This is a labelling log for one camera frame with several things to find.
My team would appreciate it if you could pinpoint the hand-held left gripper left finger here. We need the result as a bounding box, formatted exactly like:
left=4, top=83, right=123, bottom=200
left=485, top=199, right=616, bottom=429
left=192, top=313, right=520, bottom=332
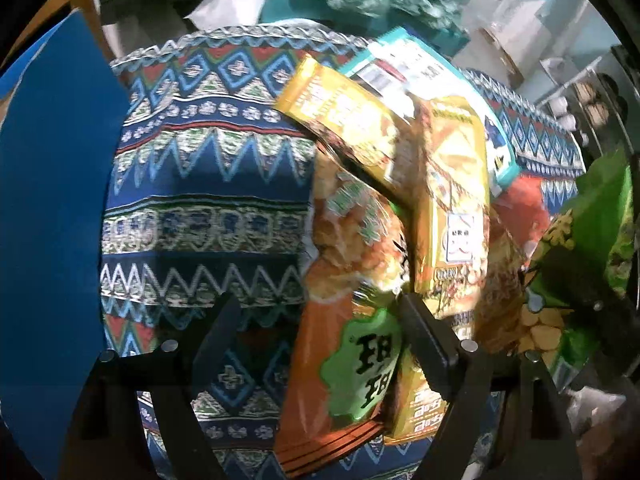
left=65, top=291, right=243, bottom=480

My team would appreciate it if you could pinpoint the teal snack packet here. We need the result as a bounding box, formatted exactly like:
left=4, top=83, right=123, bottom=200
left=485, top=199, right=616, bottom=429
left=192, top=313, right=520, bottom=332
left=345, top=27, right=521, bottom=196

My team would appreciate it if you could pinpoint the red snack packet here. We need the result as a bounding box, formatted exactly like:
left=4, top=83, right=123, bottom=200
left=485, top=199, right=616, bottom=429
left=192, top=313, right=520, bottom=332
left=492, top=175, right=553, bottom=261

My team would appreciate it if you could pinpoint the patterned tablecloth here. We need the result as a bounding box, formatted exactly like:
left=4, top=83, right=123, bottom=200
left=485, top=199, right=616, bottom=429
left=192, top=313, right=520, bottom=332
left=97, top=20, right=586, bottom=480

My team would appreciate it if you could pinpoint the green chip packet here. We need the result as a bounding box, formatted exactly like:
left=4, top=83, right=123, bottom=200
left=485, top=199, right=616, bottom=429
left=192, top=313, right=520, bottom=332
left=520, top=152, right=636, bottom=386

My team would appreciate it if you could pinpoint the blue board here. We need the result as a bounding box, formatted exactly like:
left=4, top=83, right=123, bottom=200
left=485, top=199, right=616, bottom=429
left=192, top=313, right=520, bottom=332
left=0, top=10, right=133, bottom=480

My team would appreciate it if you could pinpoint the brown patterned snack packet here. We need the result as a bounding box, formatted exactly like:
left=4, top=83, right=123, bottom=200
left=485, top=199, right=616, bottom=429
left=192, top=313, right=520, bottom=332
left=470, top=210, right=531, bottom=356

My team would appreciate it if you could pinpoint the small yellow snack packet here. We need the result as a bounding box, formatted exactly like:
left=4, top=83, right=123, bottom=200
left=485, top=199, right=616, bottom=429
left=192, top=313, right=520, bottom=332
left=385, top=350, right=451, bottom=441

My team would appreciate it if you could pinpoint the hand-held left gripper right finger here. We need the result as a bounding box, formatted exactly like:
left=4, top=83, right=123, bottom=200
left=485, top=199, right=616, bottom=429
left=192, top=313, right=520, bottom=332
left=397, top=292, right=586, bottom=480

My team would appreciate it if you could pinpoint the white shelf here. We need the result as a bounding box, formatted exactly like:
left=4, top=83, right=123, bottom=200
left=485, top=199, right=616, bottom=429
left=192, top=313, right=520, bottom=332
left=535, top=55, right=626, bottom=146

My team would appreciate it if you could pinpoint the orange snack packet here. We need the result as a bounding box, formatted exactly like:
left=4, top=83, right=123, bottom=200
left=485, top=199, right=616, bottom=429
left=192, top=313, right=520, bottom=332
left=274, top=152, right=416, bottom=478

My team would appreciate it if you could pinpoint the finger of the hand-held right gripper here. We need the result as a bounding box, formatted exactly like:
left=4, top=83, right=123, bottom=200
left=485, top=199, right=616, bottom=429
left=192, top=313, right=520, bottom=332
left=542, top=247, right=638, bottom=326

